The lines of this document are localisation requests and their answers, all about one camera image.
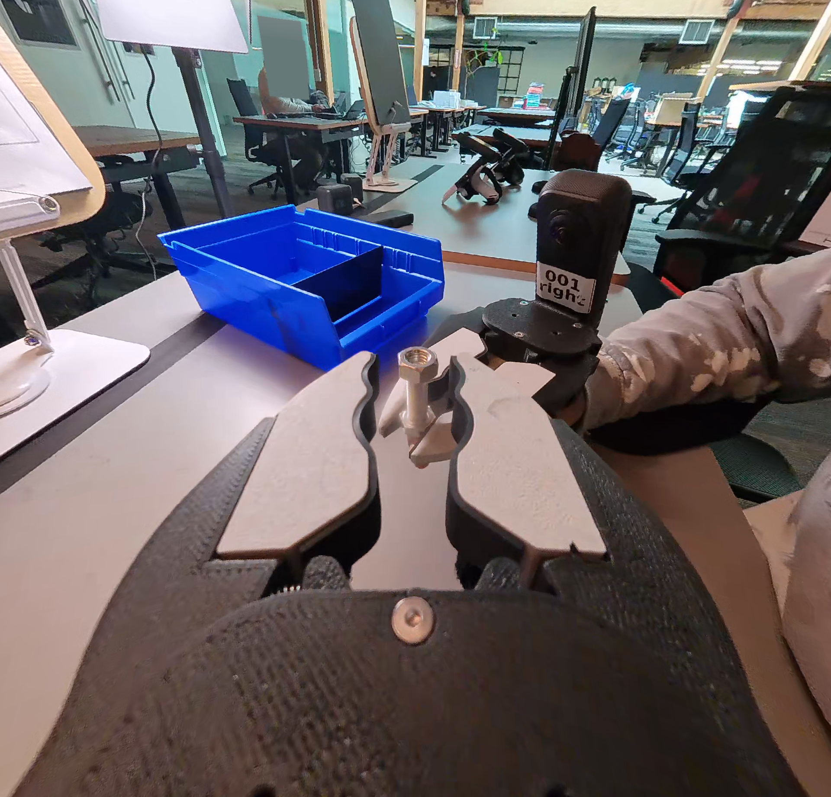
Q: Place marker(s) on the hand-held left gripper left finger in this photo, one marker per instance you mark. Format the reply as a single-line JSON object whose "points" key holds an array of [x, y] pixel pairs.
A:
{"points": [[311, 459]]}

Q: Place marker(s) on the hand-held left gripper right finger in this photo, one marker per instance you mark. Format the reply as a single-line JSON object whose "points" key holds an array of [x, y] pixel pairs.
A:
{"points": [[519, 472]]}

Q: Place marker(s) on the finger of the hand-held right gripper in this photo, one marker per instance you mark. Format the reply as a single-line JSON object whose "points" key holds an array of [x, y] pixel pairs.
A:
{"points": [[454, 342], [526, 378]]}

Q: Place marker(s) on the silver hex nut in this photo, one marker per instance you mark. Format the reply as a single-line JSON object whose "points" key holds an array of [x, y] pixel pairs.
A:
{"points": [[415, 363]]}

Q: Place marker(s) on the silver steel bolt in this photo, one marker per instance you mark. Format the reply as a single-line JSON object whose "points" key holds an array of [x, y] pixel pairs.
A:
{"points": [[415, 401]]}

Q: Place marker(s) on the person's right forearm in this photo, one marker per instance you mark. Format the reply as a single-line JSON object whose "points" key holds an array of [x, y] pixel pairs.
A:
{"points": [[701, 342]]}

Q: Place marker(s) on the person's right hand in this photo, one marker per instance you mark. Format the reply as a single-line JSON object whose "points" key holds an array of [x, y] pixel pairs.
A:
{"points": [[576, 414]]}

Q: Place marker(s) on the dark brown chair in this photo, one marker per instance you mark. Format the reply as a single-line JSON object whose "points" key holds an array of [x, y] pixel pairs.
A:
{"points": [[581, 154]]}

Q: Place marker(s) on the black bin divider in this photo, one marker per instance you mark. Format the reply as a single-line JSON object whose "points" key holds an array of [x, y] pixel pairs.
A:
{"points": [[350, 284]]}

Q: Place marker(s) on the flat black device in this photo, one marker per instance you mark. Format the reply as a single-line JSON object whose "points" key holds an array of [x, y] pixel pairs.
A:
{"points": [[393, 218]]}

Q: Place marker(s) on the black monitor on stand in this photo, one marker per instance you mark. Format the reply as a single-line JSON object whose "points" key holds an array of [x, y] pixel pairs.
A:
{"points": [[581, 63]]}

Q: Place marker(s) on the blue plastic bin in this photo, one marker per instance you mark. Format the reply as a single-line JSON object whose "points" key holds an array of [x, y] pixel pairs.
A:
{"points": [[259, 303]]}

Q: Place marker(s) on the black mesh office chair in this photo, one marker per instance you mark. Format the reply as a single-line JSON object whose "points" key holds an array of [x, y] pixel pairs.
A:
{"points": [[746, 193]]}

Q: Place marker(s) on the white stand base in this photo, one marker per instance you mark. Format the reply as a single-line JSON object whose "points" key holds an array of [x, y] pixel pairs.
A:
{"points": [[78, 362]]}

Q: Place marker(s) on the black panel on wooden stand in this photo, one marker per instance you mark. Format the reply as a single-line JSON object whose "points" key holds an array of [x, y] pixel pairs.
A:
{"points": [[376, 44]]}

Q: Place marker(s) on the wooden top desk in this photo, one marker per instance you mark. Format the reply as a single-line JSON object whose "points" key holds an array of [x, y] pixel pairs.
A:
{"points": [[292, 121], [130, 140]]}

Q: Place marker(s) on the black tripod pole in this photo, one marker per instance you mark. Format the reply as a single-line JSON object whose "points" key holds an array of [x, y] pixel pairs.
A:
{"points": [[204, 134]]}

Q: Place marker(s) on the white panel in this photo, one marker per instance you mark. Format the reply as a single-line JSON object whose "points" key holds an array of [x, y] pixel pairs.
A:
{"points": [[169, 11]]}

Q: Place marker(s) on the black action camera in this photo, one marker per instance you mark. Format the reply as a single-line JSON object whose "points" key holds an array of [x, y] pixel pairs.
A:
{"points": [[334, 199], [354, 183]]}

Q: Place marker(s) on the white wall vent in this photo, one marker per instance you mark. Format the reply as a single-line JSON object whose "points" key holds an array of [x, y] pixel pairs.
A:
{"points": [[485, 27], [696, 31]]}

